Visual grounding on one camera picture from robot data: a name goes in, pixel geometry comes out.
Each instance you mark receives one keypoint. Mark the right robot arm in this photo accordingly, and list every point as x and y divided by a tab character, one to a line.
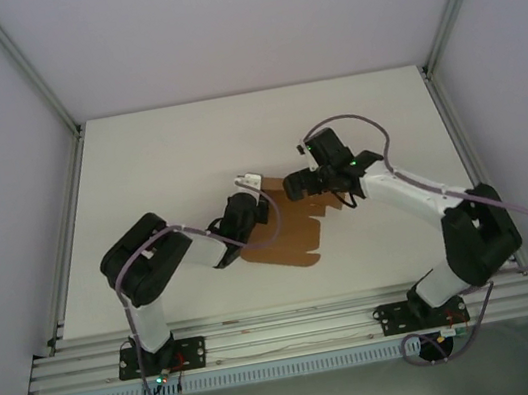
478	232

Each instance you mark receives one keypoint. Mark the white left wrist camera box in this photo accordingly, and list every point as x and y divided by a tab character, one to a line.
250	178

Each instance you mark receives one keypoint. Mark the aluminium front mounting rail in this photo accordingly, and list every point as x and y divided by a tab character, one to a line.
291	330

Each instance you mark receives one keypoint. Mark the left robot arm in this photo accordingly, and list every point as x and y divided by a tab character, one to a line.
143	263

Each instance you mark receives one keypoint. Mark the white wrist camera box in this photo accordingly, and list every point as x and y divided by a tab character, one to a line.
250	178
309	159

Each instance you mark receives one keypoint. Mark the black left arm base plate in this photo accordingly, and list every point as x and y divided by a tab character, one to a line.
193	351

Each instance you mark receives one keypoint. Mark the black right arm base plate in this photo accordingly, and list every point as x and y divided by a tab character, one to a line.
391	318

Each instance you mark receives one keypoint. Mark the brown cardboard box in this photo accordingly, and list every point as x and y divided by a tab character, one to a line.
291	238

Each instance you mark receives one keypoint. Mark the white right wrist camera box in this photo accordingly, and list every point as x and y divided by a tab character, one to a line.
309	159

